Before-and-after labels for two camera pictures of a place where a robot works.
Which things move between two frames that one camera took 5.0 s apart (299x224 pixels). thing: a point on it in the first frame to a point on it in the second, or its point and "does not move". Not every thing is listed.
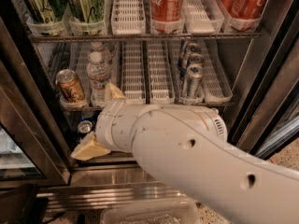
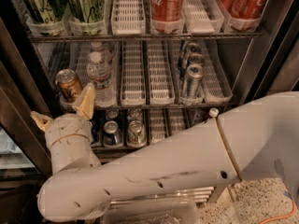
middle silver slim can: (195, 59) does not move
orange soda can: (70, 85) does not move
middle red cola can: (167, 2) does not move
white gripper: (103, 125) to (65, 126)
